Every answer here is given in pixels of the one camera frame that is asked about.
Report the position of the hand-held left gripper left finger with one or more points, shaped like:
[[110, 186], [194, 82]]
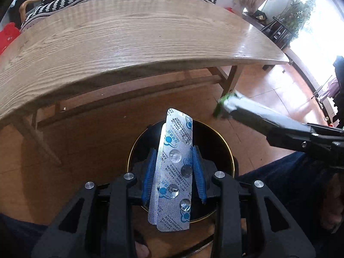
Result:
[[149, 178]]

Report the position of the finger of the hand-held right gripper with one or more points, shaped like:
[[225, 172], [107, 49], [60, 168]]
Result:
[[258, 113]]

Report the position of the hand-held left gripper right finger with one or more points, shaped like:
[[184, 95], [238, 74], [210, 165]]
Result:
[[199, 178]]

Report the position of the silver blister pack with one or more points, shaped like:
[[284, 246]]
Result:
[[172, 172]]

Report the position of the black bin with gold rim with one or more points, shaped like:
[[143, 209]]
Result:
[[215, 150]]

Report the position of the person's right hand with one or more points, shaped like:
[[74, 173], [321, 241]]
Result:
[[334, 204]]

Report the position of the person's right leg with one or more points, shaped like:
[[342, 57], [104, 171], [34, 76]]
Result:
[[290, 193]]

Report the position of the person's leg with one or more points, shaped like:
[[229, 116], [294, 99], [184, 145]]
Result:
[[18, 236], [290, 193]]

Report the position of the pink cloth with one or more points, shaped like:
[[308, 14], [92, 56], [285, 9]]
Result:
[[329, 88]]

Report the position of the person's left foot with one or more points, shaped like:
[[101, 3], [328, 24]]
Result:
[[142, 247]]

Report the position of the black chair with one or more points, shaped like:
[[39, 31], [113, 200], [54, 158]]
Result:
[[282, 32]]

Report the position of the green potted plants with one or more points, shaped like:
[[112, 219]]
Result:
[[298, 16]]

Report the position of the white appliance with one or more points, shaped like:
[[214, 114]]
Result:
[[276, 0]]

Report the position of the wooden table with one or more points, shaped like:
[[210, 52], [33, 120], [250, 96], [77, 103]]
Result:
[[121, 40]]

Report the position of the person's left leg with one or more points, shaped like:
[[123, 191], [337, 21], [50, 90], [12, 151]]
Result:
[[18, 236]]

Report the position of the red plastic stool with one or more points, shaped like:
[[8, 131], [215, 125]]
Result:
[[8, 37]]

